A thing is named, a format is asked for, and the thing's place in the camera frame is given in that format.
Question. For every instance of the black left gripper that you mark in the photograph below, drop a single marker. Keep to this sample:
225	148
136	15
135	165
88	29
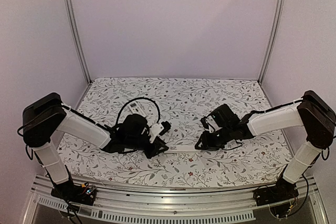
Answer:
154	152

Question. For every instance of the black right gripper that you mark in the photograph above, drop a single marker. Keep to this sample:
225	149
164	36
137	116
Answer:
206	144

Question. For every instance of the white slim remote control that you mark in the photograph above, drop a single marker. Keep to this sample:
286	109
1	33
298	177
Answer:
177	149

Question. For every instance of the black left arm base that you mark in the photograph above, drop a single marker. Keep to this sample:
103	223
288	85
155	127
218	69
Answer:
84	194

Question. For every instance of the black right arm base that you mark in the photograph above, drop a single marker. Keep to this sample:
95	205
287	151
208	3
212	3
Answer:
283	194

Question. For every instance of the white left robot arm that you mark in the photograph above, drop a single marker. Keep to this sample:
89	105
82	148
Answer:
49	115

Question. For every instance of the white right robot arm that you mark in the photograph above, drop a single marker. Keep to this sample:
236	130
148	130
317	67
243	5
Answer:
310	113

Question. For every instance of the floral patterned table mat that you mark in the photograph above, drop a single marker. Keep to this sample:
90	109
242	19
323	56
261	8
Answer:
182	102

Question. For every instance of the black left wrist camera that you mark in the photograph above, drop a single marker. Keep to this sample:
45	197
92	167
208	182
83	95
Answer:
159	129

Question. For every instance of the aluminium front rail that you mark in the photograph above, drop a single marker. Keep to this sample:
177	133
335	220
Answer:
127	203

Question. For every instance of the right aluminium corner post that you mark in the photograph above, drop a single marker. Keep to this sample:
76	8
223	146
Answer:
271	41

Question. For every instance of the aluminium corner post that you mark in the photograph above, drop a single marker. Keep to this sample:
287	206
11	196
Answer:
271	41
77	41

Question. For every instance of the left aluminium corner post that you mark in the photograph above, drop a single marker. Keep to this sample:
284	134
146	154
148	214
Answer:
77	41

